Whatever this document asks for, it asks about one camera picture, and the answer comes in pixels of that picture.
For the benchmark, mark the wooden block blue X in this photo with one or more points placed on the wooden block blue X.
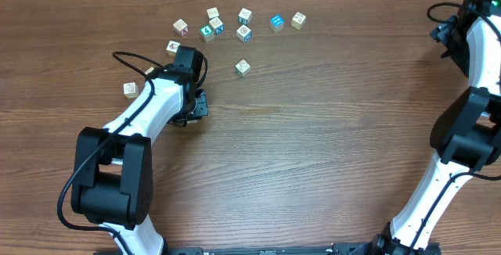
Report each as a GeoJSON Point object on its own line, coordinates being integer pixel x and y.
{"type": "Point", "coordinates": [217, 25]}

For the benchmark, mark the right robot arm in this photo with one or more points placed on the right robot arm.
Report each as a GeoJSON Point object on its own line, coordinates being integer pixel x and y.
{"type": "Point", "coordinates": [465, 138]}

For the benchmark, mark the blue top block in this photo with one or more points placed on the blue top block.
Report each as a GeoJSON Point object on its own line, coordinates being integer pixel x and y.
{"type": "Point", "coordinates": [276, 23]}

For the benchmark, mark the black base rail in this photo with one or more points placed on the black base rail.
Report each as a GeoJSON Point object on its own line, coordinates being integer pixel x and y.
{"type": "Point", "coordinates": [335, 249]}

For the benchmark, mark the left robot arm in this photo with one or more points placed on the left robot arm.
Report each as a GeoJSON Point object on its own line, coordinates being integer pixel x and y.
{"type": "Point", "coordinates": [112, 182]}

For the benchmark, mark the wooden block acorn picture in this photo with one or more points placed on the wooden block acorn picture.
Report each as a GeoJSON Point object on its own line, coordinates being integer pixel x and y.
{"type": "Point", "coordinates": [172, 48]}

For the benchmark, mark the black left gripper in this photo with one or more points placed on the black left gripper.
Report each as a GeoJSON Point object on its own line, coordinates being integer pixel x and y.
{"type": "Point", "coordinates": [200, 91]}

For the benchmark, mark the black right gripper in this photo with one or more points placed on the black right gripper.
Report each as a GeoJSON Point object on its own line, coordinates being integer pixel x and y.
{"type": "Point", "coordinates": [445, 34]}

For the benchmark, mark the wooden block yellow side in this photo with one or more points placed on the wooden block yellow side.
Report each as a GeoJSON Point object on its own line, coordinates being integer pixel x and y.
{"type": "Point", "coordinates": [298, 20]}

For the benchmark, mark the green number 4 block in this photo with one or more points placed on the green number 4 block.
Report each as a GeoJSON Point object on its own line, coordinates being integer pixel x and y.
{"type": "Point", "coordinates": [207, 33]}

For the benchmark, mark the plain wooden block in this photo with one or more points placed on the plain wooden block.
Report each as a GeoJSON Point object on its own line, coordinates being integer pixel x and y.
{"type": "Point", "coordinates": [212, 13]}

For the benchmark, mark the wooden block green edge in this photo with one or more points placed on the wooden block green edge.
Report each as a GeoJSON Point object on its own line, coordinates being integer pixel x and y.
{"type": "Point", "coordinates": [243, 68]}

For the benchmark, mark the wooden block blue side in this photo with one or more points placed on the wooden block blue side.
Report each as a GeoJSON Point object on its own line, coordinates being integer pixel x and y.
{"type": "Point", "coordinates": [244, 33]}

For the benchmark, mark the wooden block blue corner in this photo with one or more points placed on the wooden block blue corner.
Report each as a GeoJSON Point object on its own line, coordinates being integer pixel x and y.
{"type": "Point", "coordinates": [149, 70]}

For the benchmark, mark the wooden block red side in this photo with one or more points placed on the wooden block red side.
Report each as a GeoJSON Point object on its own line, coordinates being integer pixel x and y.
{"type": "Point", "coordinates": [181, 27]}

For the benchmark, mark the wooden block teal side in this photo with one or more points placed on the wooden block teal side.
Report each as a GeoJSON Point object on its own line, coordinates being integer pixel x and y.
{"type": "Point", "coordinates": [245, 16]}

